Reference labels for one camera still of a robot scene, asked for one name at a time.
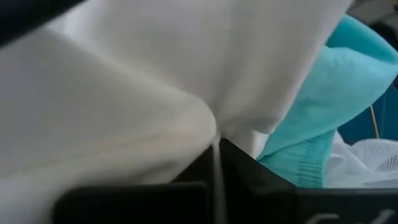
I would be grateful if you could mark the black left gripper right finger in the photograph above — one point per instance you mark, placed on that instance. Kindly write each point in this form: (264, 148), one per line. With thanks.
(280, 205)

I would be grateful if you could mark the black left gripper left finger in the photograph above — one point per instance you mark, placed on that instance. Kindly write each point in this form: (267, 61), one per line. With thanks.
(140, 205)

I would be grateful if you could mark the white mesh cloth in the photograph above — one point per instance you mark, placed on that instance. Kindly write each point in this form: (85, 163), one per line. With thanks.
(367, 161)

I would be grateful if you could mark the turquoise cloth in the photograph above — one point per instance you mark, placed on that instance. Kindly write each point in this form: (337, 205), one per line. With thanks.
(335, 93)

